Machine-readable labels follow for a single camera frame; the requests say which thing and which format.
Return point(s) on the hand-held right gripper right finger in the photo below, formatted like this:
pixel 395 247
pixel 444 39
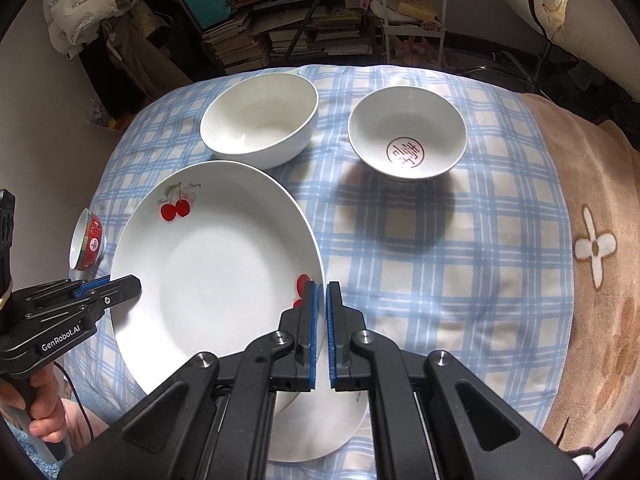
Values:
pixel 331 340

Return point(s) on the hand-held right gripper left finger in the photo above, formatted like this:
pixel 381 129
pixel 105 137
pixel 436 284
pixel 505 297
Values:
pixel 310 340

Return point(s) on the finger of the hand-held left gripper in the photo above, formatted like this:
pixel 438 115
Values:
pixel 120 290

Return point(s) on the red patterned bowl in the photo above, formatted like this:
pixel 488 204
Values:
pixel 400 120
pixel 90 240

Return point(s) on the white cherry print plate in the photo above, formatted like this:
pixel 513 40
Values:
pixel 325 425
pixel 215 280

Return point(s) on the large white bowl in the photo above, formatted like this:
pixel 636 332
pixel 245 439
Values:
pixel 260 110

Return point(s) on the person's left hand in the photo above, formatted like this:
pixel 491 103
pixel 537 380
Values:
pixel 50 410

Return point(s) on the beige rubber band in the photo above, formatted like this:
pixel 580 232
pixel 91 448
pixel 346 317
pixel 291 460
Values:
pixel 4 300

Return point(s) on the blue plaid cloth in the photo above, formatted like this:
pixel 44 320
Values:
pixel 425 285

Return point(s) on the plastic bag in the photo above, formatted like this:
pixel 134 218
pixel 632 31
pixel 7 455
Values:
pixel 107 120

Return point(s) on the beige coat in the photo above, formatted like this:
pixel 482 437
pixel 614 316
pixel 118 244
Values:
pixel 150 60

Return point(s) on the stack of books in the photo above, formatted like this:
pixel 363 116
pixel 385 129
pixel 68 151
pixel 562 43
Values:
pixel 235 45

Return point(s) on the white puffer jacket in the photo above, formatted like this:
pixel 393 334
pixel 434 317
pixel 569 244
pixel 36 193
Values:
pixel 75 5

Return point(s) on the brown floral blanket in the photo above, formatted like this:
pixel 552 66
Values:
pixel 600 200

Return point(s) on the white trolley cart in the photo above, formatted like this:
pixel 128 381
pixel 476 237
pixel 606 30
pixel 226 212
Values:
pixel 382 20

